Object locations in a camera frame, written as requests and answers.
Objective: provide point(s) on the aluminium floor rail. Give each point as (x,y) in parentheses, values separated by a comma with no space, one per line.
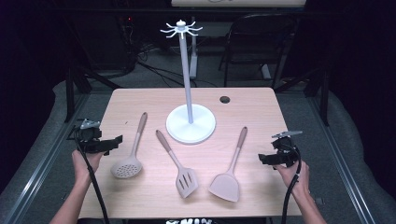
(342,161)
(40,174)

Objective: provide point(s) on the white utensil hook stand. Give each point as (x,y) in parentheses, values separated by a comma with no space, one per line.
(190,124)

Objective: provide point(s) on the black metal frame stand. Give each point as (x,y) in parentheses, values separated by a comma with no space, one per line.
(70,93)
(324,99)

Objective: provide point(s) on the white metal desk leg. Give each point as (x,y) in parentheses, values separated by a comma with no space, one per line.
(193,62)

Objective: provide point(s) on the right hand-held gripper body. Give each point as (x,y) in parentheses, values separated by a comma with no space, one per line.
(288,152)

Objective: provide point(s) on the white metal desk foot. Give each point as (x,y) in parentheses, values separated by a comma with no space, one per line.
(266,72)

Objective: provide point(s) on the black folding chair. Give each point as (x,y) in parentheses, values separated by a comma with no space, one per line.
(264,25)

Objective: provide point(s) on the person's right hand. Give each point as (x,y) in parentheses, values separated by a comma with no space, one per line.
(297,180)

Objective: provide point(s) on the person's left hand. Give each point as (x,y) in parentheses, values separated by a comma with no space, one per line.
(84,165)

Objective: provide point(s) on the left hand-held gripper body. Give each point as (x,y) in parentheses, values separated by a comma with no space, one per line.
(90,138)

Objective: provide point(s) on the person's dark printed clothing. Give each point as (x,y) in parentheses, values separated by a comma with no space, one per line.
(186,221)

